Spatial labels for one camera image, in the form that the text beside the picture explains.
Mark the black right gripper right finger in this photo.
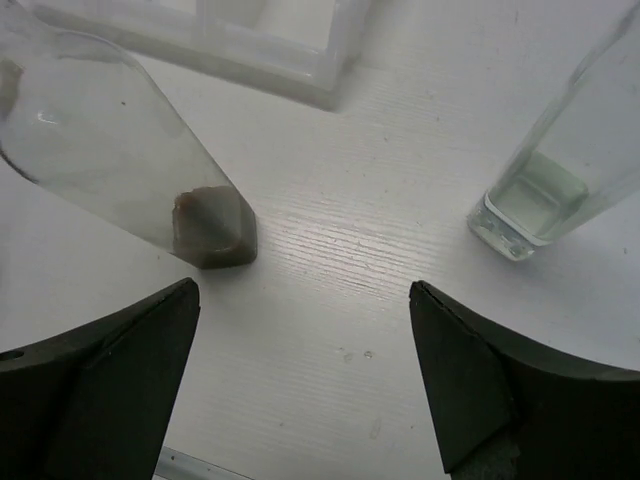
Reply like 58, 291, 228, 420
410, 281, 639, 479

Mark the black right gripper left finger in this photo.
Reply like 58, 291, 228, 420
1, 278, 200, 479

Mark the clear glass oil bottle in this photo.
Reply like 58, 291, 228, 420
467, 4, 639, 261

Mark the glass bottle with dark sauce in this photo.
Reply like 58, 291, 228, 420
1, 1, 258, 270

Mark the white three-compartment plastic tray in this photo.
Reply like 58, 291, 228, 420
28, 1, 370, 111

